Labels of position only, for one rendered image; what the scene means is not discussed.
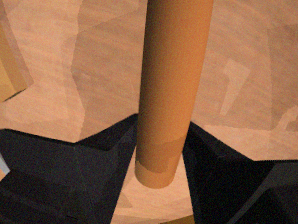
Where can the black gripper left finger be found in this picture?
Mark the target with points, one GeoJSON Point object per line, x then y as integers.
{"type": "Point", "coordinates": [94, 167]}

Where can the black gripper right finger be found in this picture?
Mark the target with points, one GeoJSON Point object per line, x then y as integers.
{"type": "Point", "coordinates": [223, 183]}

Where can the orange-brown cylinder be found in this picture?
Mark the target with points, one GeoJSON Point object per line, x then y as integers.
{"type": "Point", "coordinates": [176, 34]}

